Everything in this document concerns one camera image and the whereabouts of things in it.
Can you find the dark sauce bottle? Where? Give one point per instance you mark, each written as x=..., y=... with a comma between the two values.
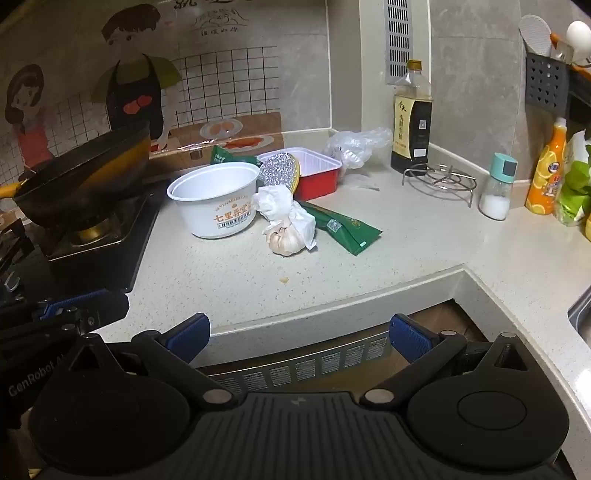
x=411, y=134

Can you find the grey vent grille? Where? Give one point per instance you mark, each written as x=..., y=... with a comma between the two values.
x=397, y=41

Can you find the metal whisk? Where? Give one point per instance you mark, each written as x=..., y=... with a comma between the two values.
x=438, y=189

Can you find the garlic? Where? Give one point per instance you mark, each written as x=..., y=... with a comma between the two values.
x=277, y=203

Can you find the long green snack packet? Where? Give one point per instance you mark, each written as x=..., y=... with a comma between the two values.
x=224, y=156
x=346, y=228

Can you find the white round utensil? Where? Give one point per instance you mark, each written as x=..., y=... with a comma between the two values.
x=579, y=33

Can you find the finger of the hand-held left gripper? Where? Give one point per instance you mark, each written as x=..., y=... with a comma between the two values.
x=64, y=307

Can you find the orange detergent bottle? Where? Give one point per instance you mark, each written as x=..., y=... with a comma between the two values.
x=545, y=180

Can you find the black wok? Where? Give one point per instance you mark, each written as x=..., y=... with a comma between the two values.
x=83, y=175

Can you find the red plastic food tray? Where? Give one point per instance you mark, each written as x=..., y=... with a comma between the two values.
x=318, y=184

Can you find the white paper bowl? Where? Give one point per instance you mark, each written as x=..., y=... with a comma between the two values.
x=217, y=217

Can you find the metal slotted panel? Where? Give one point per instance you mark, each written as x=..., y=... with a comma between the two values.
x=295, y=367

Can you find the salt shaker with teal cap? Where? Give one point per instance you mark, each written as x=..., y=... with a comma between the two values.
x=495, y=203

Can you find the steel sink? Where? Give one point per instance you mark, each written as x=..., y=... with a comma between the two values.
x=582, y=318

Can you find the pink and purple toy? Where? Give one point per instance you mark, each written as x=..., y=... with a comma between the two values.
x=277, y=170

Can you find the garlic bulb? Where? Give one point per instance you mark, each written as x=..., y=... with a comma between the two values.
x=284, y=240

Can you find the grey rice paddle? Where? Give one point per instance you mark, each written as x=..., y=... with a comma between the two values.
x=535, y=32

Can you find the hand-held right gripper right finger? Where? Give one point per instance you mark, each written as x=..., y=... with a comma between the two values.
x=411, y=341

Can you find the black gas stove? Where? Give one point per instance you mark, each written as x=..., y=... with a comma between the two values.
x=101, y=263

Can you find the clear plastic bag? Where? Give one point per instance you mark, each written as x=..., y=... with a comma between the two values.
x=355, y=145

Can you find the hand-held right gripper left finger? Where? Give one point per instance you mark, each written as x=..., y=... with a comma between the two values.
x=189, y=337

